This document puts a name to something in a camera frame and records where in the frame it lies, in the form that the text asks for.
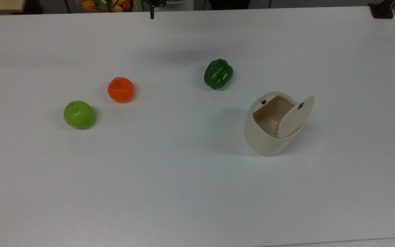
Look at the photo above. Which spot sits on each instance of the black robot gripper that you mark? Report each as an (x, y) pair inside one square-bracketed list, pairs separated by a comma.
[(156, 2)]

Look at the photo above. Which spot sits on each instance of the cream round bin lid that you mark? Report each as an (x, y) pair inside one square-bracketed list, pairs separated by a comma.
[(295, 118)]

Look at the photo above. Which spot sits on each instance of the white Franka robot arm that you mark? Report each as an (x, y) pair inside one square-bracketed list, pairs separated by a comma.
[(182, 3)]

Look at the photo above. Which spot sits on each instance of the cream cylindrical garbage bin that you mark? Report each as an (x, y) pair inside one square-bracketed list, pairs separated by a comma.
[(262, 137)]

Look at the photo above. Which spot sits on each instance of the basket of toy fruit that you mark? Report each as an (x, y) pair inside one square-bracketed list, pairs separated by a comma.
[(94, 4)]

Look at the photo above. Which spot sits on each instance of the orange tangerine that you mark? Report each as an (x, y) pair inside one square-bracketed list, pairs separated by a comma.
[(120, 90)]

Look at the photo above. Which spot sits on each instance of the dark green bell pepper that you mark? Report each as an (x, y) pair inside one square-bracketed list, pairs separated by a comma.
[(218, 73)]

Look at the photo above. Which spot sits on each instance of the light green apple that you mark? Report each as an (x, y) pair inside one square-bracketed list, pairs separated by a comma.
[(79, 115)]

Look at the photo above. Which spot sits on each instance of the black clamp stand base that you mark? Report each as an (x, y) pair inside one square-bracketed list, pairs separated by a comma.
[(382, 10)]

